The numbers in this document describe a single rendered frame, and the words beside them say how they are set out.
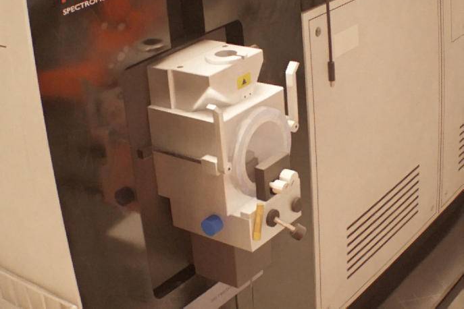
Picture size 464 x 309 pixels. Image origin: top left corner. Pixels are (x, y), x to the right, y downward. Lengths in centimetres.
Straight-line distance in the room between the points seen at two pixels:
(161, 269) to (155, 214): 7
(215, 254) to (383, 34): 45
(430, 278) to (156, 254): 68
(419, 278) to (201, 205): 70
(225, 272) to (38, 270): 20
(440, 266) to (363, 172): 35
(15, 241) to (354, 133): 51
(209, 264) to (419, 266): 66
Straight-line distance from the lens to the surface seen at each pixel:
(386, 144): 125
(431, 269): 148
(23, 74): 72
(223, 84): 79
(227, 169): 77
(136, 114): 82
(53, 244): 79
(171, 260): 91
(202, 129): 78
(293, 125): 85
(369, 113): 118
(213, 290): 96
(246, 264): 88
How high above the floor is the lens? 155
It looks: 24 degrees down
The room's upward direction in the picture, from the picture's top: 5 degrees counter-clockwise
